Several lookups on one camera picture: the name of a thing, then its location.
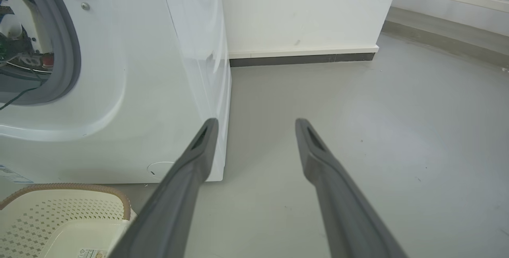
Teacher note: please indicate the white front-loading washing machine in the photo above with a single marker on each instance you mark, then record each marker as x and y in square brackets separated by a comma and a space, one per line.
[139, 71]

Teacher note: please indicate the grey rubber door gasket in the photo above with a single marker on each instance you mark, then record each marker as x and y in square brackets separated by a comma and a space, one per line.
[67, 51]

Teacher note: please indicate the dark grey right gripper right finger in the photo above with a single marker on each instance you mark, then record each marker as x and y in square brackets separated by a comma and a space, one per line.
[342, 202]

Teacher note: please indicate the silver screw on washer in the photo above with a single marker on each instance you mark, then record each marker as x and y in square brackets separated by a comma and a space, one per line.
[85, 6]

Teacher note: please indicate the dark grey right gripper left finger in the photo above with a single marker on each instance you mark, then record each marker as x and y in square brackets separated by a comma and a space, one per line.
[179, 194]

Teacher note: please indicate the paper label in basket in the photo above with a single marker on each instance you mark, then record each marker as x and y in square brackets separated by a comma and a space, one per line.
[91, 253]

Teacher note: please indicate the blue energy sticker on washer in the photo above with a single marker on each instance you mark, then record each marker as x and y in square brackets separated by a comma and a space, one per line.
[12, 174]

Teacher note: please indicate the cream perforated laundry basket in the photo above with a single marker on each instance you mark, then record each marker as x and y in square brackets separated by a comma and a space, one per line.
[47, 214]

